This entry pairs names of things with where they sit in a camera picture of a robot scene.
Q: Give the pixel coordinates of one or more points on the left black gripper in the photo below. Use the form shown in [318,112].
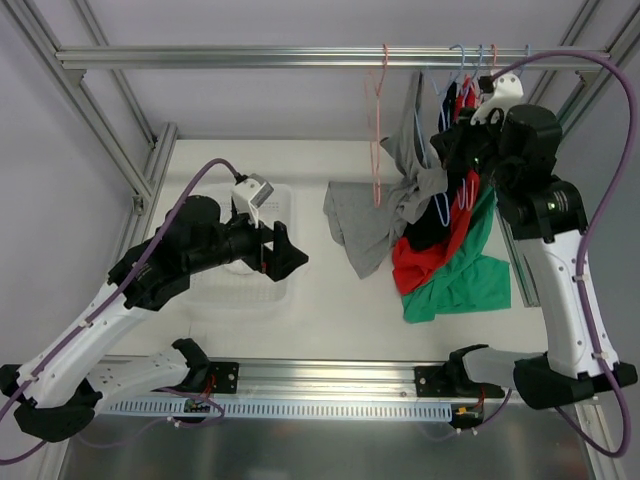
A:
[270,249]

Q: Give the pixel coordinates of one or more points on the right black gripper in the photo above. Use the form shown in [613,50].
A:
[451,148]

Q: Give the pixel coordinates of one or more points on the blue hanger with grey top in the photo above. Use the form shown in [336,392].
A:
[435,150]

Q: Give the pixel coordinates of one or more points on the grey tank top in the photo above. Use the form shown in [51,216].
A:
[368,232]

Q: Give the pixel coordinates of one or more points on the pink wire hanger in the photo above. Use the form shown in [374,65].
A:
[373,86]

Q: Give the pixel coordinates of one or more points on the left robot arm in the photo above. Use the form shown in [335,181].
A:
[61,391]

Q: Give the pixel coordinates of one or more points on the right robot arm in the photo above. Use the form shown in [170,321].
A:
[515,152]

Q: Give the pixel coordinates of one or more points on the black tank top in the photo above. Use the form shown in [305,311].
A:
[435,224]

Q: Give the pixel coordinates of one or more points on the pink hanger with green top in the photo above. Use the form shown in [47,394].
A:
[485,61]

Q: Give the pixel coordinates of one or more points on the red tank top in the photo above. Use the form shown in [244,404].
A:
[433,206]

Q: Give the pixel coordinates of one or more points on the green tank top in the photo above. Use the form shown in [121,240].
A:
[455,277]

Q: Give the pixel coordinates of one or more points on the white plastic basket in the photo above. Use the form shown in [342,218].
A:
[235,287]

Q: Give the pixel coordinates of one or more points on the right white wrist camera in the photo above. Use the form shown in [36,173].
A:
[501,94]

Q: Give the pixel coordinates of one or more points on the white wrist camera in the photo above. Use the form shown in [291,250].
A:
[501,94]
[248,194]

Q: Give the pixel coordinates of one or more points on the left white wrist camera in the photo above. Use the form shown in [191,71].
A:
[248,194]

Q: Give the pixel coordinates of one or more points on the aluminium hanging rail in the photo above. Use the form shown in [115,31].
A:
[205,57]

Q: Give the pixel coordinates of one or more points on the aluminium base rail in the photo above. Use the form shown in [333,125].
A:
[325,375]

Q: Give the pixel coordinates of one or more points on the white slotted cable duct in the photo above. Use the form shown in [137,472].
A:
[236,408]

